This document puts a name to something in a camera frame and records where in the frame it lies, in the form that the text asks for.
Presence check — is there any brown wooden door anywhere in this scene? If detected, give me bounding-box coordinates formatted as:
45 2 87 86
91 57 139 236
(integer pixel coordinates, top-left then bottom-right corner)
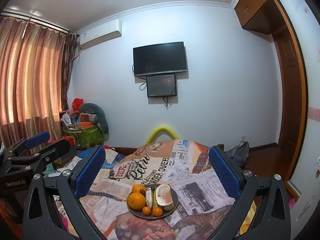
272 0 308 181

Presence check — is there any newspaper print bedspread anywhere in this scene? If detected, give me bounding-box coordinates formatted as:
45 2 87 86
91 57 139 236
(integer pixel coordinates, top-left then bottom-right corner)
80 140 235 239

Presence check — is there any wall mounted television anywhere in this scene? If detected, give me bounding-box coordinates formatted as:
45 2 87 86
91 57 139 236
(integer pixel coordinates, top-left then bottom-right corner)
133 42 188 76

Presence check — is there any peeled pomelo segment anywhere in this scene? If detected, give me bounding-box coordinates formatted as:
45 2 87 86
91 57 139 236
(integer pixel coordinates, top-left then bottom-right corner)
145 189 153 209

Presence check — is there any dark red chestnut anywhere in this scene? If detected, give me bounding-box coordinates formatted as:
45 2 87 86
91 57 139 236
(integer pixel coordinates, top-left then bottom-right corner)
139 189 146 195

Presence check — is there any red box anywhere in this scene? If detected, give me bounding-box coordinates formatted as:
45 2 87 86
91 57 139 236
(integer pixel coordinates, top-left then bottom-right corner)
48 135 76 147

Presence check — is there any green gift box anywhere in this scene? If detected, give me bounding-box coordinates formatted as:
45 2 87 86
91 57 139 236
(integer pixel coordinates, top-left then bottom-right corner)
63 125 104 149

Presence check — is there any orange on plate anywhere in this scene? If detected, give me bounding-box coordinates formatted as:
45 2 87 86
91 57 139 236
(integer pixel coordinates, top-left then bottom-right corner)
132 184 147 193

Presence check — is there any wooden overhead cabinet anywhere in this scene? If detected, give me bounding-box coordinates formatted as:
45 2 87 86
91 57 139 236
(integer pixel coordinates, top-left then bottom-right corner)
235 0 287 35

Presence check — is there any large orange with stem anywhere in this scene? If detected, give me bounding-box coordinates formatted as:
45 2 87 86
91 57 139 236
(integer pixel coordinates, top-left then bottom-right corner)
127 192 146 210

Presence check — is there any grey green plush toy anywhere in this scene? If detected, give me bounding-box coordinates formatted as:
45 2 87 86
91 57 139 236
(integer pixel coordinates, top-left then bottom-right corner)
79 103 109 134

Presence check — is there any dark round plate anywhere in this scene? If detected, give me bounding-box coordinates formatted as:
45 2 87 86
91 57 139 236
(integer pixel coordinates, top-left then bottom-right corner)
127 184 178 220

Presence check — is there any small wall monitor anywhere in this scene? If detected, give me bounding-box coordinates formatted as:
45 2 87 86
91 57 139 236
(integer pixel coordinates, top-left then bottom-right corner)
146 74 177 98

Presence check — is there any white air conditioner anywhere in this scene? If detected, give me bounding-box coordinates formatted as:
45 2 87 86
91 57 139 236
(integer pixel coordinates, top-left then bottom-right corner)
80 19 122 50

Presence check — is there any small mandarin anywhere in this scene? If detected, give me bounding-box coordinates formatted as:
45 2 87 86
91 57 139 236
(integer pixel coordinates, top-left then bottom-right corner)
142 206 152 216
152 206 163 217

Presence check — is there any striped orange curtain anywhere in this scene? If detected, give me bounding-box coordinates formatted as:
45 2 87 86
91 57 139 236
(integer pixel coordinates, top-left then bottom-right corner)
1 16 77 146

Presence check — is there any large pomelo chunk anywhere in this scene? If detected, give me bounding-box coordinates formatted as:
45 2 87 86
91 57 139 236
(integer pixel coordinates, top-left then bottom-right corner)
155 184 174 211

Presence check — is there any sugarcane piece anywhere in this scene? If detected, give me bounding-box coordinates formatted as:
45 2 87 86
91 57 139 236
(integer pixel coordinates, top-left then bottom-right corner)
152 193 158 208

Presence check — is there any grey backpack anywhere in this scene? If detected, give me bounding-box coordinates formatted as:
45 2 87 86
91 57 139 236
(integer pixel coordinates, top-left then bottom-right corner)
225 141 250 168

